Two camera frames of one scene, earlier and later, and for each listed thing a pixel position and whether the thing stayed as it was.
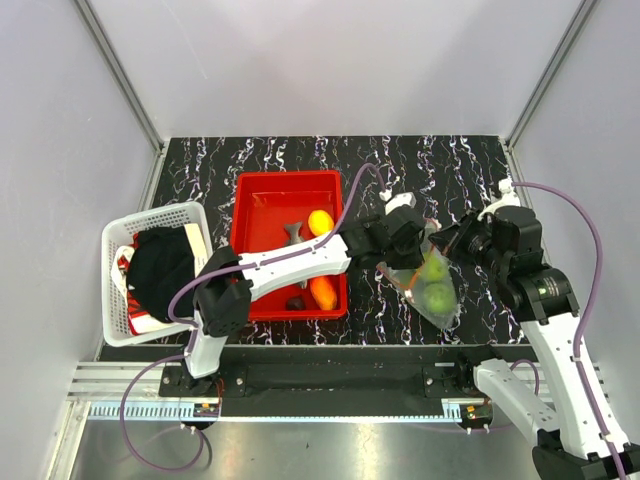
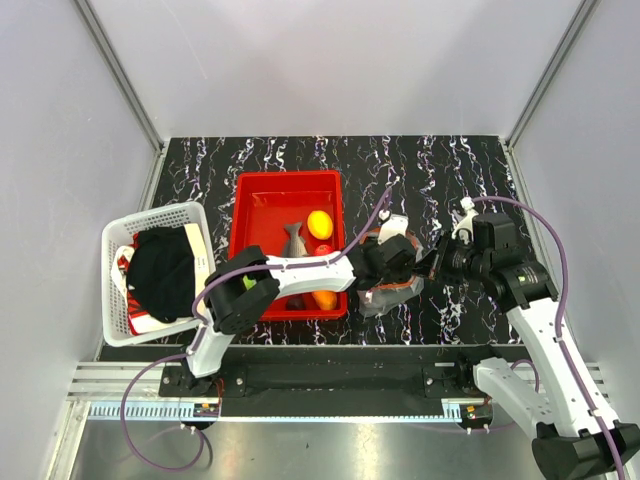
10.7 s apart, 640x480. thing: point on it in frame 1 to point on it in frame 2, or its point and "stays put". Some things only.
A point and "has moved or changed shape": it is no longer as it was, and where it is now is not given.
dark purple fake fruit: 295,303 stays put
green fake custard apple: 439,299 has moved or changed shape
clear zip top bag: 431,286 to 377,297
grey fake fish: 293,230 stays put
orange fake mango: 323,292 stays put
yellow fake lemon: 320,223 stays put
